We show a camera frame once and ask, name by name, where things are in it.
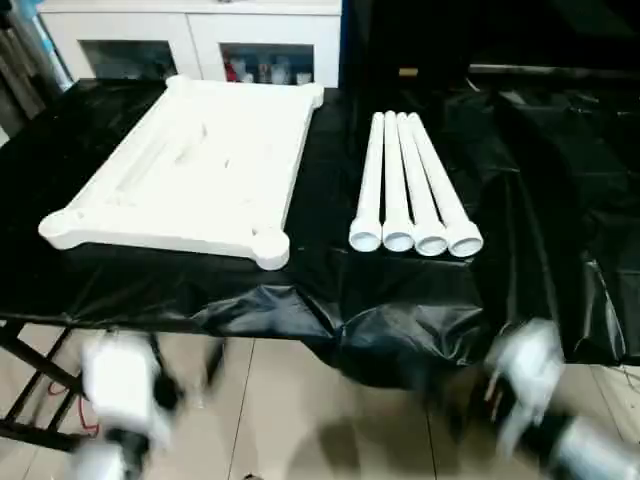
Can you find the white plastic table top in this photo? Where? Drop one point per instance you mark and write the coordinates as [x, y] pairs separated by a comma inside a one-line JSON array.
[[200, 155]]

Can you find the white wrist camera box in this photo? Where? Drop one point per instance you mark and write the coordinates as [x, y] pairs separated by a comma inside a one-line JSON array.
[[120, 385], [530, 370]]

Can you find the black draped furniture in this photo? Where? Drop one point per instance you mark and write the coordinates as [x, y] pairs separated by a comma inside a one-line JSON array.
[[500, 35]]

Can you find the black plastic mat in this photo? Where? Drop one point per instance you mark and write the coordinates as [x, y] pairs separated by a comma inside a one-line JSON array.
[[525, 200]]

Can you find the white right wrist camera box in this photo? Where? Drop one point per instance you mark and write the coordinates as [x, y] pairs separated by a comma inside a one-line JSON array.
[[530, 370]]

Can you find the red bottle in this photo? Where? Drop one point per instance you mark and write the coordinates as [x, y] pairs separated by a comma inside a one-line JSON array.
[[230, 70]]

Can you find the white sideboard cabinet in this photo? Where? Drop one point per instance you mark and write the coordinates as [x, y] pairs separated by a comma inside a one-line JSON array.
[[200, 35]]

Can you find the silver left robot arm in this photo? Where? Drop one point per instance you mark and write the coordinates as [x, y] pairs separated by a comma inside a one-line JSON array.
[[95, 462]]

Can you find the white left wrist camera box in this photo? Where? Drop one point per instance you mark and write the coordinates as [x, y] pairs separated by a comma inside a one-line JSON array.
[[120, 385]]

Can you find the small tan label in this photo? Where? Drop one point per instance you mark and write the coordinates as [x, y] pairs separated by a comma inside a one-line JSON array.
[[408, 71]]

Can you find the white plastic table leg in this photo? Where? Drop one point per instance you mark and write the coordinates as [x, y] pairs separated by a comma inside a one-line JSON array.
[[417, 180], [395, 180], [437, 175], [370, 180]]

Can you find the blue white plastic package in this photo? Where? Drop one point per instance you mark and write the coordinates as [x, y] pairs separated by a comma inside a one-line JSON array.
[[52, 55]]

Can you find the grey curtain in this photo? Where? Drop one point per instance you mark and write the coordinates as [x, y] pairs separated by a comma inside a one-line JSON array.
[[20, 85]]

